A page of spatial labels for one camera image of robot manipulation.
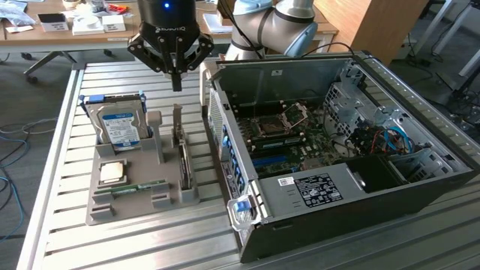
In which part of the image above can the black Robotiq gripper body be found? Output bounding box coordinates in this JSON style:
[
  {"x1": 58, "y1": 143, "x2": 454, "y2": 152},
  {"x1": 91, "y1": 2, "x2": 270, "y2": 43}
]
[{"x1": 136, "y1": 0, "x2": 202, "y2": 57}]

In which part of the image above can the Nvidia graphics card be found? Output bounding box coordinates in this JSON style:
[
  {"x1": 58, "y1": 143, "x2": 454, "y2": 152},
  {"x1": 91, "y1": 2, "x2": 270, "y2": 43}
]
[{"x1": 171, "y1": 103, "x2": 195, "y2": 192}]

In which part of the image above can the stack of white papers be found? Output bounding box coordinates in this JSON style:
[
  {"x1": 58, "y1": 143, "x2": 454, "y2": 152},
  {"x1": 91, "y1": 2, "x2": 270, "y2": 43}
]
[{"x1": 202, "y1": 12, "x2": 234, "y2": 34}]

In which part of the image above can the small white box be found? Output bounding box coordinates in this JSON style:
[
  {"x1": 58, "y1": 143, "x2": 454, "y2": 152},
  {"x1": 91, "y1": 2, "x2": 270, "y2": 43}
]
[{"x1": 102, "y1": 14, "x2": 126, "y2": 33}]

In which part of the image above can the flat white box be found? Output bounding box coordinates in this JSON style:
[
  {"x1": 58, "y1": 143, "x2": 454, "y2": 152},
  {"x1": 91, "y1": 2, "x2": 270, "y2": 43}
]
[{"x1": 71, "y1": 15, "x2": 106, "y2": 36}]

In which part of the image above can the wooden desk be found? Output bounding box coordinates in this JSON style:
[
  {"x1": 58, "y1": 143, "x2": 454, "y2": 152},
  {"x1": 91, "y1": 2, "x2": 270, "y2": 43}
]
[{"x1": 0, "y1": 0, "x2": 339, "y2": 61}]

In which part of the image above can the white box with black inlay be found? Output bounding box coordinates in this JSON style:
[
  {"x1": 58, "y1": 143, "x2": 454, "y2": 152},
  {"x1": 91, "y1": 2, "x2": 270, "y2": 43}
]
[{"x1": 38, "y1": 13, "x2": 70, "y2": 32}]

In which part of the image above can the hard disk in blue caddy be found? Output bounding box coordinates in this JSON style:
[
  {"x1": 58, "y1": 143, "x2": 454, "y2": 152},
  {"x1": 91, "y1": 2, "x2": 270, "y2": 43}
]
[{"x1": 79, "y1": 90, "x2": 148, "y2": 150}]

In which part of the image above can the CPU socket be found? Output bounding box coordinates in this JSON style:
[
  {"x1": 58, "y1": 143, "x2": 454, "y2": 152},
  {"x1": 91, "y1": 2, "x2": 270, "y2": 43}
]
[{"x1": 255, "y1": 115, "x2": 291, "y2": 138}]

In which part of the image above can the white label card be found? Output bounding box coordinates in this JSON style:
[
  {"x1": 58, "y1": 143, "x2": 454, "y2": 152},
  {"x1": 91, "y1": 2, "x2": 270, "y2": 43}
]
[{"x1": 6, "y1": 25, "x2": 35, "y2": 34}]

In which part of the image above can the metal socket cover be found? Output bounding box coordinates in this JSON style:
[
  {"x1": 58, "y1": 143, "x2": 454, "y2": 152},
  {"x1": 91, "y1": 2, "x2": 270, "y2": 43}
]
[{"x1": 280, "y1": 102, "x2": 311, "y2": 133}]

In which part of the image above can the clear plastic bag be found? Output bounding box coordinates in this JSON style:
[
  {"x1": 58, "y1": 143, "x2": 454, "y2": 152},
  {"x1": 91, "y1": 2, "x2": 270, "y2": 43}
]
[{"x1": 0, "y1": 0, "x2": 38, "y2": 28}]

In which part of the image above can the installed RAM stick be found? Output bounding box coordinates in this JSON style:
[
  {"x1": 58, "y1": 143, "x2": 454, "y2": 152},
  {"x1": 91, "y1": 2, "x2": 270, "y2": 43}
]
[{"x1": 255, "y1": 136, "x2": 303, "y2": 151}]

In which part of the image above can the grey printed parts rack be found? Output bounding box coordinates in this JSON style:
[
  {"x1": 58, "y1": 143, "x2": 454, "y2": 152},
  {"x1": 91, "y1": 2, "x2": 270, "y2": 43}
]
[{"x1": 86, "y1": 102, "x2": 202, "y2": 227}]

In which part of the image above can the blue expansion slot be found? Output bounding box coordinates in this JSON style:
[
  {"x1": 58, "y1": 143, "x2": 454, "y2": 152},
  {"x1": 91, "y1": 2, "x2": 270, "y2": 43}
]
[{"x1": 254, "y1": 154, "x2": 290, "y2": 169}]

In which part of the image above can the CPU chip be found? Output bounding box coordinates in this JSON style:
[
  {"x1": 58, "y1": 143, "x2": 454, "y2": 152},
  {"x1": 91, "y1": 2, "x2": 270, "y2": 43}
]
[{"x1": 99, "y1": 162, "x2": 127, "y2": 183}]

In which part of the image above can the metal disk bay cage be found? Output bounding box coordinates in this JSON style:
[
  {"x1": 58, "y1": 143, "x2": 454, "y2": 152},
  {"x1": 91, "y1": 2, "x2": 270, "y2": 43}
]
[{"x1": 323, "y1": 82, "x2": 414, "y2": 147}]

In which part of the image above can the green motherboard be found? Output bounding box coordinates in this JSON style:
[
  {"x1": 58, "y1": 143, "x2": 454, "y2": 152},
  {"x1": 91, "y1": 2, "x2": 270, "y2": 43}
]
[{"x1": 238, "y1": 112, "x2": 352, "y2": 179}]

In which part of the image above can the wooden cabinet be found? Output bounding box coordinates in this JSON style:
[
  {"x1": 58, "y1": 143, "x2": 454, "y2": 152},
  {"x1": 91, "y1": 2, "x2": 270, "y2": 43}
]
[{"x1": 314, "y1": 0, "x2": 431, "y2": 64}]

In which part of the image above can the green RAM stick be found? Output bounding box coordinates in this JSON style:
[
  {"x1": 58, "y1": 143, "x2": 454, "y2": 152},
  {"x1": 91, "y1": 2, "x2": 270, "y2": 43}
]
[{"x1": 94, "y1": 179, "x2": 168, "y2": 195}]

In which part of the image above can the grey power supply unit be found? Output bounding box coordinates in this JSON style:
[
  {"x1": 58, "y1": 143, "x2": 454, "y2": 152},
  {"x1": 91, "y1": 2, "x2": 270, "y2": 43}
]
[{"x1": 258, "y1": 163, "x2": 367, "y2": 219}]

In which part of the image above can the blue case latch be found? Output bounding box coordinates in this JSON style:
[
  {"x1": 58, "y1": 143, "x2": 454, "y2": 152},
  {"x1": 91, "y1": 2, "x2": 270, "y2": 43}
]
[{"x1": 232, "y1": 196, "x2": 252, "y2": 215}]

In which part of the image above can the open black PC case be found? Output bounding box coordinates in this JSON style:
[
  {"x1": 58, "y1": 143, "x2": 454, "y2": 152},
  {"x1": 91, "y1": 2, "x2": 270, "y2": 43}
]
[{"x1": 198, "y1": 50, "x2": 480, "y2": 264}]

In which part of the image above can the black cable over case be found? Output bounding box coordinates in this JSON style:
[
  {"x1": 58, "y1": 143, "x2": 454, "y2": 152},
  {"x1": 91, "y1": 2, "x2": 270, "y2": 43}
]
[{"x1": 318, "y1": 42, "x2": 372, "y2": 61}]

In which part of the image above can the white floor cable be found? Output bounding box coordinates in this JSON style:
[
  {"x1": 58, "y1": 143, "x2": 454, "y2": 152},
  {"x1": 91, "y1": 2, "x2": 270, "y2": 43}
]
[{"x1": 0, "y1": 118, "x2": 58, "y2": 134}]

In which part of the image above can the blue floor cable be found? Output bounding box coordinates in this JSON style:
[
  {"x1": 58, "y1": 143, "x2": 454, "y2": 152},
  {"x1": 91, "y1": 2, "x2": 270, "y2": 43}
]
[{"x1": 0, "y1": 134, "x2": 30, "y2": 242}]

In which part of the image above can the red disk wire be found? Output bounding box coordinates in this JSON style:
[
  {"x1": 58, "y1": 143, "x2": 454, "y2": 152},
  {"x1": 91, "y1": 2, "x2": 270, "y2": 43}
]
[{"x1": 375, "y1": 132, "x2": 391, "y2": 152}]

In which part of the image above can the blue disk wire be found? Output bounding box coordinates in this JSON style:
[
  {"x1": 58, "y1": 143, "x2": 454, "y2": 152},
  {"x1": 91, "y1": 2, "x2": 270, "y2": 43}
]
[{"x1": 386, "y1": 128, "x2": 416, "y2": 154}]

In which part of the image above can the white desk frame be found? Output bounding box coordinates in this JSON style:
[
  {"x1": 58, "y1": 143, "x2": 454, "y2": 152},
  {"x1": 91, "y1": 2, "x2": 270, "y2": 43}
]
[{"x1": 412, "y1": 0, "x2": 480, "y2": 77}]

